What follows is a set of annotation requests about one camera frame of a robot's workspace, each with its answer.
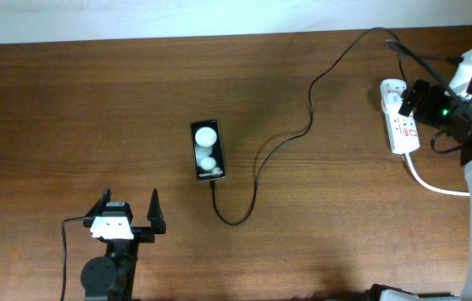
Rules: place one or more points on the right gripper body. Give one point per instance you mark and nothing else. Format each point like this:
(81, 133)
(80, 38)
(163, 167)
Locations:
(434, 109)

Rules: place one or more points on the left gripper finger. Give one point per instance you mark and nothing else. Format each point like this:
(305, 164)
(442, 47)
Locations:
(154, 214)
(99, 206)

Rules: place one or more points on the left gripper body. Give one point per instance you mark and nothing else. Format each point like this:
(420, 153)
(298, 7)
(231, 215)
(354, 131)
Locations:
(129, 248)

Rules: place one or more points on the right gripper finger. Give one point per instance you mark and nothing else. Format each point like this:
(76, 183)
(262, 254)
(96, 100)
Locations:
(410, 99)
(460, 82)

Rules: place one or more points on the black smartphone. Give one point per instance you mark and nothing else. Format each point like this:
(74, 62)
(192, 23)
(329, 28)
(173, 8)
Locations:
(207, 150)

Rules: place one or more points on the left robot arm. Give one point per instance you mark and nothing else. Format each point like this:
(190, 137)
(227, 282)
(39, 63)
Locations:
(111, 277)

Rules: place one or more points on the white power strip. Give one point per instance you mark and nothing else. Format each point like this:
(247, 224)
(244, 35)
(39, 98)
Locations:
(402, 131)

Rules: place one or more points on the white USB wall adapter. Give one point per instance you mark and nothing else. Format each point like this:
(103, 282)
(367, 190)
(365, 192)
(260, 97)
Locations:
(391, 92)

